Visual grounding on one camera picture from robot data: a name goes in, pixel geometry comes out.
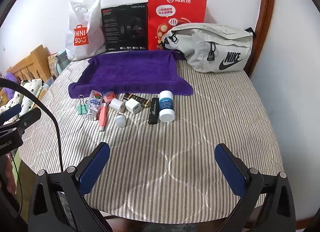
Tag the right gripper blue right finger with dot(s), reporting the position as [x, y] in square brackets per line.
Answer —
[233, 169]

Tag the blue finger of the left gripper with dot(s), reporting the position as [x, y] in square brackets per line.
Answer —
[8, 114]
[27, 119]

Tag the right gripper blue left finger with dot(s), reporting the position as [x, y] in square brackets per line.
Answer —
[90, 168]

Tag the green binder clip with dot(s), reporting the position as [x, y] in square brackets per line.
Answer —
[82, 106]

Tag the small white plug adapter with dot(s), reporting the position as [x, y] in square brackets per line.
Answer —
[120, 121]

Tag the pink tube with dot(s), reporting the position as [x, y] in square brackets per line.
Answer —
[103, 117]

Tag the clear candy bottle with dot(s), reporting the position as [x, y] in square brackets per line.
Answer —
[93, 105]

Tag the white tape roll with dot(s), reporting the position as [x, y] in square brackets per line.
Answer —
[117, 105]

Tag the small vaseline jar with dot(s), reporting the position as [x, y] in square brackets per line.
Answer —
[108, 96]

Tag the white usb charger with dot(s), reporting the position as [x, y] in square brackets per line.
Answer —
[133, 106]

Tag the black Horizon lighter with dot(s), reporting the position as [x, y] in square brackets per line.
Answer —
[154, 111]

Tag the white blue cylindrical bottle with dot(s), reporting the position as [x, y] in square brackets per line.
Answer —
[166, 107]

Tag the brown gold Grand Reserve tube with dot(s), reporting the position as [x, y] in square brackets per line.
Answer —
[144, 102]

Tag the floral bedding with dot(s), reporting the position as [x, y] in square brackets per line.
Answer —
[33, 86]

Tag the purple plush toy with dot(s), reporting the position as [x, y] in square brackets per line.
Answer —
[11, 77]

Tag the wooden bed headboard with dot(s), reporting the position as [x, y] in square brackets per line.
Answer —
[34, 66]

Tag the teal container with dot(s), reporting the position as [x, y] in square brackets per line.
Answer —
[61, 62]

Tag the white Miniso plastic bag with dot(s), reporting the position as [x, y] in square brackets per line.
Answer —
[84, 36]

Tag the purple towel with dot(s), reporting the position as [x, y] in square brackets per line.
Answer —
[149, 72]

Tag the grey Nike waist bag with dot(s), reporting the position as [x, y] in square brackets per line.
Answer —
[211, 47]

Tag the black headset box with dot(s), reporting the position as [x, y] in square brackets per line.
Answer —
[125, 27]

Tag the red paper shopping bag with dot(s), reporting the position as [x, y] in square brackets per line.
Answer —
[163, 15]

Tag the brown wooden door frame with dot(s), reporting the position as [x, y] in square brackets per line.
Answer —
[261, 31]

